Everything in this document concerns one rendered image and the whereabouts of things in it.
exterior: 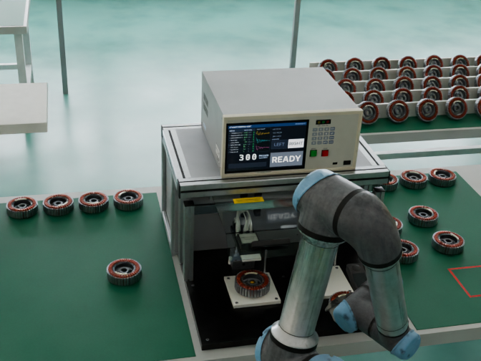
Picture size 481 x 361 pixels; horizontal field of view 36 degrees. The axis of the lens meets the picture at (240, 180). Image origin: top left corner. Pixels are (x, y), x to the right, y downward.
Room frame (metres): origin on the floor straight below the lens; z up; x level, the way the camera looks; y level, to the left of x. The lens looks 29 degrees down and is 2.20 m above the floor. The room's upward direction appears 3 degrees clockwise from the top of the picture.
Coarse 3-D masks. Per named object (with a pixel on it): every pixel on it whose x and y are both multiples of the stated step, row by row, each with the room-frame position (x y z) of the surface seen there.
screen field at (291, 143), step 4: (272, 140) 2.01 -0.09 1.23; (276, 140) 2.01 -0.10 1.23; (280, 140) 2.01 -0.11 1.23; (284, 140) 2.02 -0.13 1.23; (288, 140) 2.02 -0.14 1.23; (292, 140) 2.02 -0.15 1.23; (296, 140) 2.03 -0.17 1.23; (300, 140) 2.03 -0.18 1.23; (272, 144) 2.01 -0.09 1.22; (276, 144) 2.01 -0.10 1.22; (280, 144) 2.01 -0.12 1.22; (284, 144) 2.02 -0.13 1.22; (288, 144) 2.02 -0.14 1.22; (292, 144) 2.02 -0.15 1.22; (296, 144) 2.03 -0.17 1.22; (300, 144) 2.03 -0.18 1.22; (272, 148) 2.01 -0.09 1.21; (276, 148) 2.01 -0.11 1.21; (280, 148) 2.02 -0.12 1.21
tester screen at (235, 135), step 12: (228, 132) 1.98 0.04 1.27; (240, 132) 1.98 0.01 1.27; (252, 132) 1.99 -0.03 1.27; (264, 132) 2.00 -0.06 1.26; (276, 132) 2.01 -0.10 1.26; (288, 132) 2.02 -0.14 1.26; (300, 132) 2.03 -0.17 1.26; (228, 144) 1.98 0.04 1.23; (240, 144) 1.99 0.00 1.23; (252, 144) 1.99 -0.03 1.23; (264, 144) 2.00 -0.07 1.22; (228, 156) 1.98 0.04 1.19; (264, 156) 2.00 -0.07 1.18; (240, 168) 1.99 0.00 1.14; (252, 168) 2.00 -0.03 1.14; (264, 168) 2.00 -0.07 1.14
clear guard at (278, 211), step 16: (272, 192) 1.99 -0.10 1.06; (224, 208) 1.88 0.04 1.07; (240, 208) 1.88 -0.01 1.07; (256, 208) 1.88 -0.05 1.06; (272, 208) 1.89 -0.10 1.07; (288, 208) 1.89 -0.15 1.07; (224, 224) 1.79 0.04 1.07; (240, 224) 1.79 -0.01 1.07; (256, 224) 1.80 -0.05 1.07; (272, 224) 1.80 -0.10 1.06; (288, 224) 1.81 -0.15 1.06; (240, 240) 1.74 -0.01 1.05; (256, 240) 1.74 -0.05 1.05; (240, 256) 1.70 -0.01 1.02; (256, 256) 1.71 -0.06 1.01; (272, 256) 1.72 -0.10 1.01
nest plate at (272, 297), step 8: (232, 280) 1.90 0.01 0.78; (272, 280) 1.91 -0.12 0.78; (232, 288) 1.86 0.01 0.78; (272, 288) 1.87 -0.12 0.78; (232, 296) 1.82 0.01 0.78; (240, 296) 1.82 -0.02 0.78; (264, 296) 1.83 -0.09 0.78; (272, 296) 1.83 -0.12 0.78; (240, 304) 1.78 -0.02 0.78; (248, 304) 1.79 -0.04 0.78; (256, 304) 1.79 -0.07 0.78; (264, 304) 1.80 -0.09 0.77
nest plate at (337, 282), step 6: (336, 270) 1.99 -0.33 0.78; (330, 276) 1.95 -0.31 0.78; (336, 276) 1.95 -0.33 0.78; (342, 276) 1.95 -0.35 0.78; (330, 282) 1.92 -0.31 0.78; (336, 282) 1.92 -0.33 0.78; (342, 282) 1.92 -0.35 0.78; (348, 282) 1.92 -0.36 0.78; (330, 288) 1.89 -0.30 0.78; (336, 288) 1.89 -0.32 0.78; (342, 288) 1.89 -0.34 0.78; (348, 288) 1.89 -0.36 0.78; (330, 294) 1.85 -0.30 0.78
